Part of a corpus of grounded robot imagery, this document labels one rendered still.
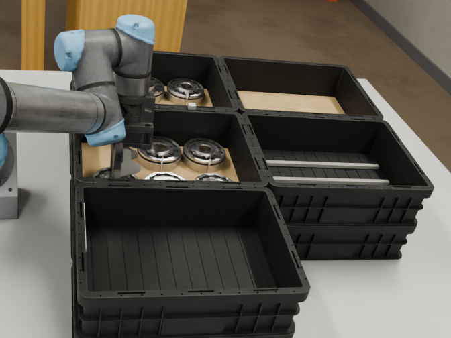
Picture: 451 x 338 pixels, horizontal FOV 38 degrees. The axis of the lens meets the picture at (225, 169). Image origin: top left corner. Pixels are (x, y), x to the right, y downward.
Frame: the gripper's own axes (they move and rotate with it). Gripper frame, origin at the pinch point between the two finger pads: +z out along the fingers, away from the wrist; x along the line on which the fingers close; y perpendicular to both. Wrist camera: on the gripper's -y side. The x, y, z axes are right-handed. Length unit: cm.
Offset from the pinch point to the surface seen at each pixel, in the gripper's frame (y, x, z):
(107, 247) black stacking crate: -2.3, -20.2, 4.7
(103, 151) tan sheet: -1.3, 12.1, 0.7
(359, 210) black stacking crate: 54, -13, 0
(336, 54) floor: 171, 261, 54
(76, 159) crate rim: -8.2, -6.4, -7.2
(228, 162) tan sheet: 28.7, 9.3, 1.0
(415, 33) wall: 230, 271, 38
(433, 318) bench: 71, -29, 19
